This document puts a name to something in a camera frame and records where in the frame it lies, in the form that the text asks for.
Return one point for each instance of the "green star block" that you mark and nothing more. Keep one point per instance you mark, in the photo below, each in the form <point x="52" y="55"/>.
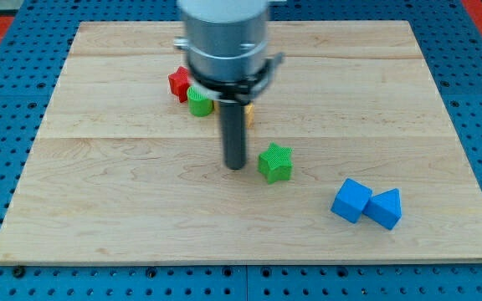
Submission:
<point x="275" y="164"/>

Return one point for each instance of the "blue triangular prism block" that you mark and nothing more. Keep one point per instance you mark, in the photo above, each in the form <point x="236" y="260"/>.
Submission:
<point x="385" y="208"/>

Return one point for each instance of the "green cylinder block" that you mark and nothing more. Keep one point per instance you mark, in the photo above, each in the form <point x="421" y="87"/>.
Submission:
<point x="198" y="104"/>

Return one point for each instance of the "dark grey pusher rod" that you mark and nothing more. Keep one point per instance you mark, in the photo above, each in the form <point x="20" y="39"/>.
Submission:
<point x="232" y="125"/>

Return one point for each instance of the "wooden board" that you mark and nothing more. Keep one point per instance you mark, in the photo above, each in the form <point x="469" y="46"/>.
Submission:
<point x="121" y="174"/>

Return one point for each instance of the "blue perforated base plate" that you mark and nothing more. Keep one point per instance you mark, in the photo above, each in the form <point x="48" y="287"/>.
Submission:
<point x="32" y="53"/>

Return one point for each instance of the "red star block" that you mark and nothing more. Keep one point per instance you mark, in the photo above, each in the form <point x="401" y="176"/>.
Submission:
<point x="179" y="83"/>

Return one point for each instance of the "yellow block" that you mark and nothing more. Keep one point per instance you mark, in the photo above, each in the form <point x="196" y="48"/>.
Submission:
<point x="249" y="115"/>

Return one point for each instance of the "blue cube block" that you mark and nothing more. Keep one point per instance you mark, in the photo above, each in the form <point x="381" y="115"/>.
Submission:
<point x="350" y="200"/>

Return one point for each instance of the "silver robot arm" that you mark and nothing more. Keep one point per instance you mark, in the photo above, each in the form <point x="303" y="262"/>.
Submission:
<point x="225" y="45"/>

